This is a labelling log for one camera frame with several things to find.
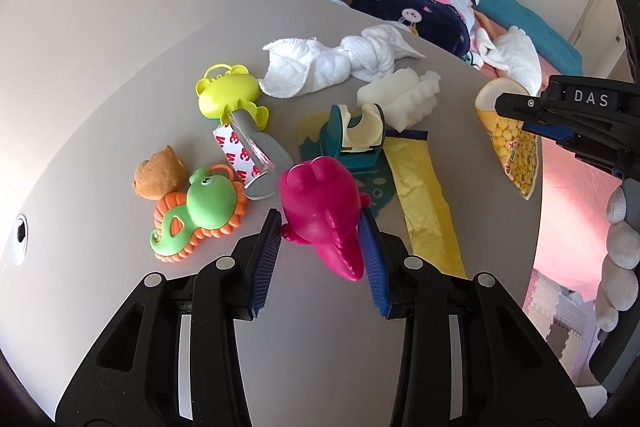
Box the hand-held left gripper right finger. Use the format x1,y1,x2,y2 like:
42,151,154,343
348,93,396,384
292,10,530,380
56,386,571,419
357,212,593,427

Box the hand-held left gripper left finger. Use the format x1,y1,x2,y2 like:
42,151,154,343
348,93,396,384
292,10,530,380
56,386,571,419
54,208,283,427

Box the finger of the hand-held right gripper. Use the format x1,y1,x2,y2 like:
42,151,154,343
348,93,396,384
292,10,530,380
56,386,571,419
495,91,551,130
537,123,581,146

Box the magenta dinosaur toy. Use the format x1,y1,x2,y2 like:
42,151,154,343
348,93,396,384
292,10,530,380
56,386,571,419
277,156,373,283

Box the green orange seahorse toy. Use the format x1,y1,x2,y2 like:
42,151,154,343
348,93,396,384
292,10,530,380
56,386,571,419
150,163,249,264

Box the yellow wrapper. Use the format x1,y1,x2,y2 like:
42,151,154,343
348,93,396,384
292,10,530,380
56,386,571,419
382,129,467,280

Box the grey adhesive strip red-white backing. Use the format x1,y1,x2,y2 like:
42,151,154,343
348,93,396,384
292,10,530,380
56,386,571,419
212,109,295,202

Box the teal cream tape dispenser toy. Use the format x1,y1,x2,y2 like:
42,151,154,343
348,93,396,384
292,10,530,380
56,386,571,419
320,103,387,172

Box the yellow balls snack packet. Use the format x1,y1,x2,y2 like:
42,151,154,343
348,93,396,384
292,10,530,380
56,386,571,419
474,78,540,202

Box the white towel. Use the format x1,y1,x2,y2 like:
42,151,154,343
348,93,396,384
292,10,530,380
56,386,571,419
472,26,543,96

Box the teal pillow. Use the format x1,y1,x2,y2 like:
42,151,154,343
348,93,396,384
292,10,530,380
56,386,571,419
432,0,583,75

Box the pink bed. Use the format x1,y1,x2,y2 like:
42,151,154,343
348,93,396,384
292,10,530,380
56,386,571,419
470,9,626,308

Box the grey white braided bumper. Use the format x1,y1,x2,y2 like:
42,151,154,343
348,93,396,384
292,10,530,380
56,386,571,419
595,186,640,333

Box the white foam block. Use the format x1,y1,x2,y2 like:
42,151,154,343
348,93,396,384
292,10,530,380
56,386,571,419
356,68,443,134

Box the brown bear plush toy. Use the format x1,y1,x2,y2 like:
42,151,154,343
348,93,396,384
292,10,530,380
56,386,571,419
132,146,188,200

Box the navy printed blanket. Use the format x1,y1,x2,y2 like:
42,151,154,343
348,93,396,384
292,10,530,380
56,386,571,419
348,0,473,58

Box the yellow-green frog toy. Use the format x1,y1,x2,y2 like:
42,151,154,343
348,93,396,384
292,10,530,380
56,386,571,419
195,63,271,130

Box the white knotted cloth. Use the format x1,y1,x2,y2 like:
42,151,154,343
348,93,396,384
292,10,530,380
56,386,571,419
257,23,426,98

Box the white cable grommet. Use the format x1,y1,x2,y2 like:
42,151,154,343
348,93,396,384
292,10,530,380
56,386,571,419
10,214,30,265

